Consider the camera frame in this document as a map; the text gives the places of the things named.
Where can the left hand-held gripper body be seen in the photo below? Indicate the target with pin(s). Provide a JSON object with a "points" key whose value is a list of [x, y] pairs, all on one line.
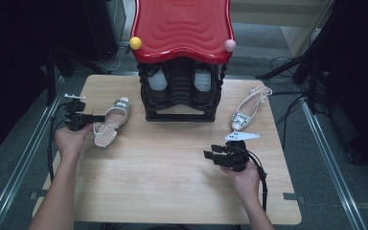
{"points": [[76, 119]]}

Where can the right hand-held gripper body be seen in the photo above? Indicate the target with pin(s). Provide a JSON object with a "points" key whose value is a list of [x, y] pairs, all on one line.
{"points": [[236, 156]]}

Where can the white heeled shoe with buckle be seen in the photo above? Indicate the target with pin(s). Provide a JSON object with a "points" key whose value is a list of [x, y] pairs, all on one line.
{"points": [[113, 119], [247, 111]]}

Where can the black leather shoe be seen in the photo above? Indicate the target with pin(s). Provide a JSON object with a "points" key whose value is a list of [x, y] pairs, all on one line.
{"points": [[202, 81], [157, 81]]}

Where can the red and black shoe rack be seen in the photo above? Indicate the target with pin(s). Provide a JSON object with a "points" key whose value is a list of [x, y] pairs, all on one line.
{"points": [[182, 25]]}

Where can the person's left hand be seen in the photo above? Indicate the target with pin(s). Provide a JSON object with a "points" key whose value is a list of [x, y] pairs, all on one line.
{"points": [[68, 142]]}

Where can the person's right hand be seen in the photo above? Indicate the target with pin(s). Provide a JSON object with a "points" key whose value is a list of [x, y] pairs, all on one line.
{"points": [[247, 185]]}

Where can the person's dark clothing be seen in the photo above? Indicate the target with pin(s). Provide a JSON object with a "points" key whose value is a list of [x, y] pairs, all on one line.
{"points": [[172, 227]]}

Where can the black curtain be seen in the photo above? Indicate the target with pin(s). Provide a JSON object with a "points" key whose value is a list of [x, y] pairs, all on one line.
{"points": [[12, 64], [357, 80]]}

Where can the black tripod stand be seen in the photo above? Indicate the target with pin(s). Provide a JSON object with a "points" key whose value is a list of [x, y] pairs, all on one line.
{"points": [[281, 67]]}

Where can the grey table bracket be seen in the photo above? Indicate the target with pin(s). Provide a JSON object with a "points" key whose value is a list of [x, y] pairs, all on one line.
{"points": [[35, 195], [293, 197]]}

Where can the metal floor rail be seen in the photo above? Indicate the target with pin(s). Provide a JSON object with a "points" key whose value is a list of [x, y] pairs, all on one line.
{"points": [[332, 172], [22, 166]]}

